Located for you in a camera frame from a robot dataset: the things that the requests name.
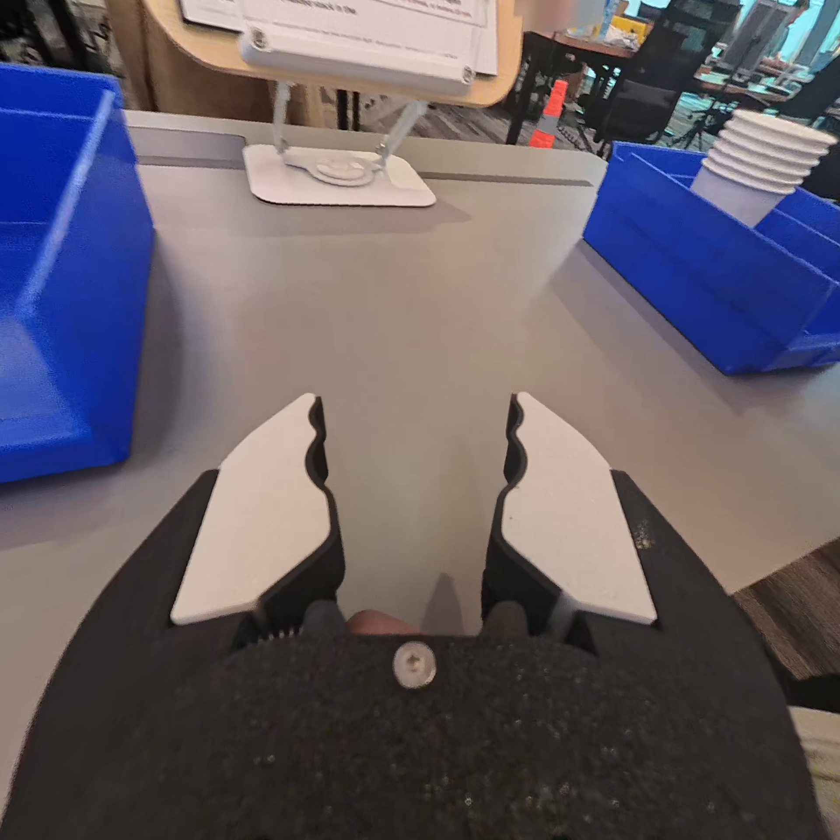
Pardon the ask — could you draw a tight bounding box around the printed instruction sheet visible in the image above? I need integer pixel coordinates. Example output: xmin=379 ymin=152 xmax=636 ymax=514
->
xmin=178 ymin=0 xmax=501 ymax=76

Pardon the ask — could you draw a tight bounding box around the set of white paper cups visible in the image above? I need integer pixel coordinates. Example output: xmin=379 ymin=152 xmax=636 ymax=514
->
xmin=689 ymin=108 xmax=839 ymax=228

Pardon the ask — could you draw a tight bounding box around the grey computer monitor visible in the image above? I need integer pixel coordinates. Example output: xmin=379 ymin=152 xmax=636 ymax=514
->
xmin=728 ymin=0 xmax=798 ymax=63

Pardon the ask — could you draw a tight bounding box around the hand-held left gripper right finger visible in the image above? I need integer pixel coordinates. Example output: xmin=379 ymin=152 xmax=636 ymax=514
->
xmin=482 ymin=391 xmax=659 ymax=637

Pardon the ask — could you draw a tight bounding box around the dark desk wooden top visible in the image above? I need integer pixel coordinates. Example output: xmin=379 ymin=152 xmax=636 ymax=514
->
xmin=507 ymin=29 xmax=641 ymax=147

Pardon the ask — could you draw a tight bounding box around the wooden document board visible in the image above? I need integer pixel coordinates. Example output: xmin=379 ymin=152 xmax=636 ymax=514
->
xmin=140 ymin=0 xmax=526 ymax=109

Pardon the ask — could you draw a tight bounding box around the black office chair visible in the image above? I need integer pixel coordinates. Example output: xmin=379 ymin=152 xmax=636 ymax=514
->
xmin=592 ymin=0 xmax=726 ymax=144

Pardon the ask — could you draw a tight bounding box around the tan cardboard box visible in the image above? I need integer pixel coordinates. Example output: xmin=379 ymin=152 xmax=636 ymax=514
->
xmin=107 ymin=0 xmax=329 ymax=127

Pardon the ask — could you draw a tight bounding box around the blue plastic bin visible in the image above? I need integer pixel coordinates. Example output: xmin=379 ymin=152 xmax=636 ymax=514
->
xmin=582 ymin=140 xmax=840 ymax=377
xmin=0 ymin=62 xmax=156 ymax=484

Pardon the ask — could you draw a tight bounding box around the person's left hand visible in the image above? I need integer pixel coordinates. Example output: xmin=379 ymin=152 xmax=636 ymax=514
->
xmin=346 ymin=609 xmax=421 ymax=636

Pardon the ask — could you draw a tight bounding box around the instruction sheet on stand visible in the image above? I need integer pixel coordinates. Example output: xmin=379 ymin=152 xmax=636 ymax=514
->
xmin=236 ymin=26 xmax=480 ymax=209

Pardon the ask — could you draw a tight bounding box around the orange traffic cone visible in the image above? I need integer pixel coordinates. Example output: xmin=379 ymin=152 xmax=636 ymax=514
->
xmin=528 ymin=79 xmax=570 ymax=151

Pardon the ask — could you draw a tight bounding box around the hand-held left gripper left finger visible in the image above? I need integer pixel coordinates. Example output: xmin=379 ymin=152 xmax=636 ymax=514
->
xmin=169 ymin=392 xmax=345 ymax=634

